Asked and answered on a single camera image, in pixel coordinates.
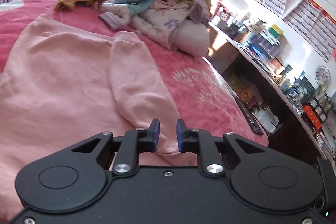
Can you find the pink sweatshirt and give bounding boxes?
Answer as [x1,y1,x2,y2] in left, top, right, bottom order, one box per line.
[1,15,195,220]

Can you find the pink floral bed blanket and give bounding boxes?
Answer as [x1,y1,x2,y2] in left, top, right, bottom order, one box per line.
[1,0,268,145]

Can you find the wall calendar posters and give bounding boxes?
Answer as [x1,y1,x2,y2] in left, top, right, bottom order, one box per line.
[255,0,335,63]

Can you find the cluttered desk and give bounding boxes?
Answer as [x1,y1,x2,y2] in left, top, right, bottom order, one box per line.
[208,2,335,163]

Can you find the white purple floral garment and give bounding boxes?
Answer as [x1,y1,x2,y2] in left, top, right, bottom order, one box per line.
[98,0,209,50]

